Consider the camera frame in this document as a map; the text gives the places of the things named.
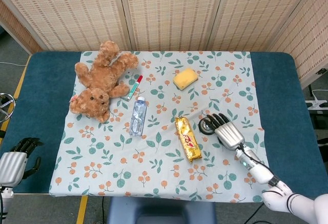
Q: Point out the clear plastic water bottle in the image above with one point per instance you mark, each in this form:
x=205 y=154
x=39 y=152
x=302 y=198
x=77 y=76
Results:
x=138 y=117

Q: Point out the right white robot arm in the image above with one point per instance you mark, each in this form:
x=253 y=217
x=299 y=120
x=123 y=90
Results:
x=275 y=183

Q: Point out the yellow sponge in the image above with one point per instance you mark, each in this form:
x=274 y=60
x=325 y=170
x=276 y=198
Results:
x=186 y=78

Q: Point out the brown teddy bear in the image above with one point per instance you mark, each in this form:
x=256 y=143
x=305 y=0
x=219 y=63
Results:
x=102 y=83

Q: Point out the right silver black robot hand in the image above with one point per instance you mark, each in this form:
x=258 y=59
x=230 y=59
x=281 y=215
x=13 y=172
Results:
x=226 y=133

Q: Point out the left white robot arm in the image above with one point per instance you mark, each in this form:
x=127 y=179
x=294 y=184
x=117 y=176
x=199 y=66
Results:
x=5 y=198

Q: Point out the metal wheel rim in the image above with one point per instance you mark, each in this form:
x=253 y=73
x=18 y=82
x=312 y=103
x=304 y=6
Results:
x=6 y=106

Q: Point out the red and green pen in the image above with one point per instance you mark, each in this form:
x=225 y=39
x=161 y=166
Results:
x=134 y=86

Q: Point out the gold wrapped snack bar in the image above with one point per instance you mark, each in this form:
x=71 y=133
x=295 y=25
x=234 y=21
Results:
x=187 y=139

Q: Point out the woven folding screen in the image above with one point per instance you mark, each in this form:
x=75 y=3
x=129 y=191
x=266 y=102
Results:
x=164 y=11

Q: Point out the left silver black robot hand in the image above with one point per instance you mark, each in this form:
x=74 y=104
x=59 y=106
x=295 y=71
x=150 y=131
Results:
x=11 y=160

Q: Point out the floral leaf print tablecloth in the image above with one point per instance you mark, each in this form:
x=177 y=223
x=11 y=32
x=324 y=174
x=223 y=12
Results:
x=159 y=157

